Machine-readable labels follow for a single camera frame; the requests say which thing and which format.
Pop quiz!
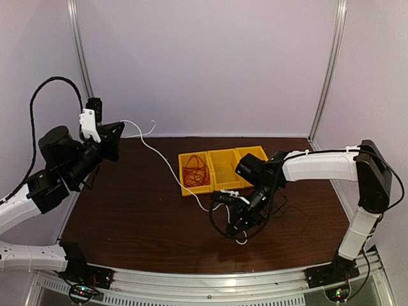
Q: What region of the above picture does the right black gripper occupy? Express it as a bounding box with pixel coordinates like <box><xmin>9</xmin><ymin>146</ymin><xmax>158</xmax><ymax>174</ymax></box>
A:
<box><xmin>225</xmin><ymin>181</ymin><xmax>280</xmax><ymax>238</ymax></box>

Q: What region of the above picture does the yellow three-compartment bin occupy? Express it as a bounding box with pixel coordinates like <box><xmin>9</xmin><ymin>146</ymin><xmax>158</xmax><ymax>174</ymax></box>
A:
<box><xmin>178</xmin><ymin>146</ymin><xmax>267</xmax><ymax>196</ymax></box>

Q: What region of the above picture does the long red wire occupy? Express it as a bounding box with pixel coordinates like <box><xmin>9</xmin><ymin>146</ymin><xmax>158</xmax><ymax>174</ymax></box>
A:
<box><xmin>182</xmin><ymin>154</ymin><xmax>212</xmax><ymax>187</ymax></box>

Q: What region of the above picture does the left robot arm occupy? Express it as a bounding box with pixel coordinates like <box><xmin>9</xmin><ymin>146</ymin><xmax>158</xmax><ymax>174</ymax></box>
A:
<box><xmin>1</xmin><ymin>122</ymin><xmax>125</xmax><ymax>283</ymax></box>

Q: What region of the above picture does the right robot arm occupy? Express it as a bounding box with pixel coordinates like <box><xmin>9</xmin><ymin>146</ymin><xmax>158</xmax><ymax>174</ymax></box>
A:
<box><xmin>220</xmin><ymin>140</ymin><xmax>392</xmax><ymax>282</ymax></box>

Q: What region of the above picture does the right circuit board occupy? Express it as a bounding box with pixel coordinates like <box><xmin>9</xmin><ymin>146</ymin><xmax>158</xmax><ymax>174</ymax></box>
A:
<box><xmin>324</xmin><ymin>284</ymin><xmax>351</xmax><ymax>303</ymax></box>

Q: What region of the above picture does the circuit board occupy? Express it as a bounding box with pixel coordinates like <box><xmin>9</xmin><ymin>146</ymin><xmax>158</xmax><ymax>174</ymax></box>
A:
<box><xmin>324</xmin><ymin>284</ymin><xmax>351</xmax><ymax>303</ymax></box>
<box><xmin>68</xmin><ymin>284</ymin><xmax>100</xmax><ymax>303</ymax></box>

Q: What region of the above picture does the left circuit board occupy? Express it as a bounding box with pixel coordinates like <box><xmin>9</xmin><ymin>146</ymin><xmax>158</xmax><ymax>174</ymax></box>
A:
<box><xmin>68</xmin><ymin>284</ymin><xmax>100</xmax><ymax>303</ymax></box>

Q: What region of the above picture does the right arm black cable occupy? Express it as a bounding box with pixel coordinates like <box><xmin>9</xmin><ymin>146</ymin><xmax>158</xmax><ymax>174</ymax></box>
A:
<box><xmin>208</xmin><ymin>191</ymin><xmax>275</xmax><ymax>240</ymax></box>

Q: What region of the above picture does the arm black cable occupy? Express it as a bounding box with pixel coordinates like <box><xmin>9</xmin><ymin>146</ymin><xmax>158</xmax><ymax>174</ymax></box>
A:
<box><xmin>0</xmin><ymin>76</ymin><xmax>84</xmax><ymax>205</ymax></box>
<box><xmin>208</xmin><ymin>191</ymin><xmax>275</xmax><ymax>240</ymax></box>

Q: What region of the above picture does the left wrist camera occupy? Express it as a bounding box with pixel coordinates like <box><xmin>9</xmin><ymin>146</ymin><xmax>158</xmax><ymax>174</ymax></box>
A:
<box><xmin>79</xmin><ymin>97</ymin><xmax>103</xmax><ymax>143</ymax></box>

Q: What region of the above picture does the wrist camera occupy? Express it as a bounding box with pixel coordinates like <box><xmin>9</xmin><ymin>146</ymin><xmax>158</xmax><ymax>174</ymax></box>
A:
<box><xmin>79</xmin><ymin>97</ymin><xmax>103</xmax><ymax>143</ymax></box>
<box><xmin>210</xmin><ymin>189</ymin><xmax>250</xmax><ymax>205</ymax></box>

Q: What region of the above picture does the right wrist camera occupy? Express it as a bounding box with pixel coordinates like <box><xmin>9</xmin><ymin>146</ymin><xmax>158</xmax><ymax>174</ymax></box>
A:
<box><xmin>210</xmin><ymin>189</ymin><xmax>250</xmax><ymax>205</ymax></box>

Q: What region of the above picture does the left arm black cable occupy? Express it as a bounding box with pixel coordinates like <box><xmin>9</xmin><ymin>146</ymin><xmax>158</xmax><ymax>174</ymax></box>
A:
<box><xmin>0</xmin><ymin>76</ymin><xmax>84</xmax><ymax>205</ymax></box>

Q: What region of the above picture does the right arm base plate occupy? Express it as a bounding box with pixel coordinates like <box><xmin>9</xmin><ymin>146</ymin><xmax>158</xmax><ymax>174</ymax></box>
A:
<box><xmin>305</xmin><ymin>263</ymin><xmax>360</xmax><ymax>289</ymax></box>

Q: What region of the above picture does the aluminium front rail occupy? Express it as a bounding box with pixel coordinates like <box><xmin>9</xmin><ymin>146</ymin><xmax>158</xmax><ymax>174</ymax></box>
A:
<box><xmin>23</xmin><ymin>251</ymin><xmax>397</xmax><ymax>305</ymax></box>

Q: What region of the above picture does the left aluminium frame post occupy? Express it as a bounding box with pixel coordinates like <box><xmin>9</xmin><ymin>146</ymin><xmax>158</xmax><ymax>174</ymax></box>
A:
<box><xmin>66</xmin><ymin>0</ymin><xmax>94</xmax><ymax>99</ymax></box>

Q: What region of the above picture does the aluminium frame post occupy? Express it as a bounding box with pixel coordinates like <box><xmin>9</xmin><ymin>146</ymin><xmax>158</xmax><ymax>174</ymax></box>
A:
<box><xmin>308</xmin><ymin>0</ymin><xmax>347</xmax><ymax>146</ymax></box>
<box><xmin>66</xmin><ymin>0</ymin><xmax>94</xmax><ymax>99</ymax></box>

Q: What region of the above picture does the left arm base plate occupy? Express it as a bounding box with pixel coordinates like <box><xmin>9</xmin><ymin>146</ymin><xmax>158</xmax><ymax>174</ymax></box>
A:
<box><xmin>58</xmin><ymin>265</ymin><xmax>113</xmax><ymax>289</ymax></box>

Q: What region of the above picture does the right aluminium frame post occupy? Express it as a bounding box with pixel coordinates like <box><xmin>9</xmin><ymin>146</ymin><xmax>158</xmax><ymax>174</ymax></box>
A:
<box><xmin>308</xmin><ymin>0</ymin><xmax>347</xmax><ymax>146</ymax></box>

